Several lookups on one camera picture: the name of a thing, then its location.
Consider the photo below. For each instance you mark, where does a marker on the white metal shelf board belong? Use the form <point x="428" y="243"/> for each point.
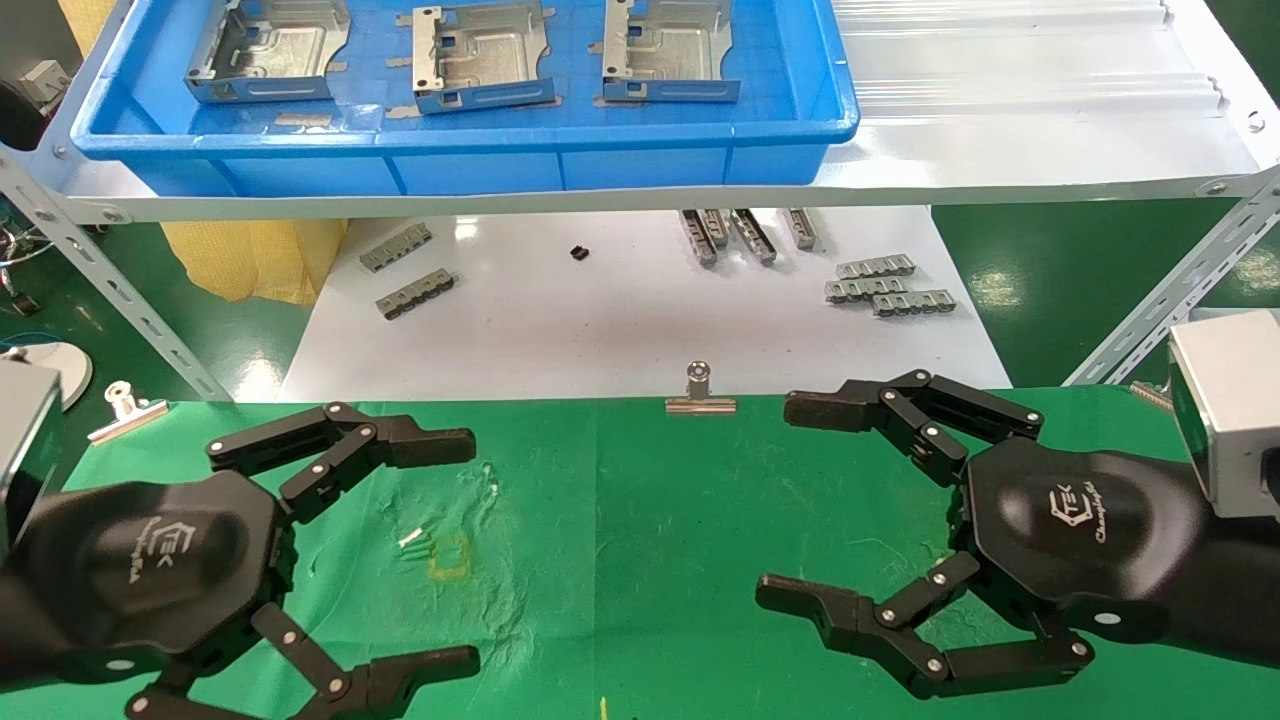
<point x="1000" y="120"/>

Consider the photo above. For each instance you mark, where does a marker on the white board panel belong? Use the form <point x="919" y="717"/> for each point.
<point x="620" y="330"/>

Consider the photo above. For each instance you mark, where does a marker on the blue plastic tray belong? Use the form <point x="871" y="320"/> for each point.
<point x="640" y="150"/>

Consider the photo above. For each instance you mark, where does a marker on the small grey box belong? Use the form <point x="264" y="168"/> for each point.
<point x="44" y="82"/>

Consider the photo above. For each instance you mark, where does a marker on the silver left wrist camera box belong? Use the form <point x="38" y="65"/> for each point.
<point x="22" y="440"/>

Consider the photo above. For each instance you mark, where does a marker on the yellow mesh bag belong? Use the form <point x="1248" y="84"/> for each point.
<point x="250" y="260"/>

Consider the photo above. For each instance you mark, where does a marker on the green table cloth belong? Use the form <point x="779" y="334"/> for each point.
<point x="640" y="500"/>

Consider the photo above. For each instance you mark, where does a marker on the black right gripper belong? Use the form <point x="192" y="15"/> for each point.
<point x="1080" y="530"/>

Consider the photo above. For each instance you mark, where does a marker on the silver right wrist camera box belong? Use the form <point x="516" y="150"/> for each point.
<point x="1240" y="400"/>

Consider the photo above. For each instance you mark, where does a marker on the black round object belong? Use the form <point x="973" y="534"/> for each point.
<point x="18" y="115"/>

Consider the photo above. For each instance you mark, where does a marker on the small white scrap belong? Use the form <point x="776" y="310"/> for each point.
<point x="410" y="538"/>

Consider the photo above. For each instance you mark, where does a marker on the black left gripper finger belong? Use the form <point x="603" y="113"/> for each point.
<point x="430" y="443"/>

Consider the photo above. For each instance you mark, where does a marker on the perforated angle-iron shelf leg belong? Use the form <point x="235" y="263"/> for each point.
<point x="1170" y="290"/>
<point x="130" y="300"/>

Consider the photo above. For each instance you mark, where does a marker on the stamped metal bracket part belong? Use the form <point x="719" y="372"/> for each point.
<point x="270" y="50"/>
<point x="675" y="45"/>
<point x="490" y="55"/>

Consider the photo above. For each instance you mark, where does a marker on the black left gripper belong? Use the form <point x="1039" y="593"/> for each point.
<point x="150" y="570"/>

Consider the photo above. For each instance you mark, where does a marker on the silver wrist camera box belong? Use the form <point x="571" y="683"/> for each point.
<point x="1240" y="400"/>
<point x="22" y="440"/>

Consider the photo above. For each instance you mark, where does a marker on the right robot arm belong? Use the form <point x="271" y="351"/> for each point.
<point x="1240" y="590"/>

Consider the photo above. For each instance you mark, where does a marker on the white round stand base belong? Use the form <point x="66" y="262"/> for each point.
<point x="68" y="370"/>

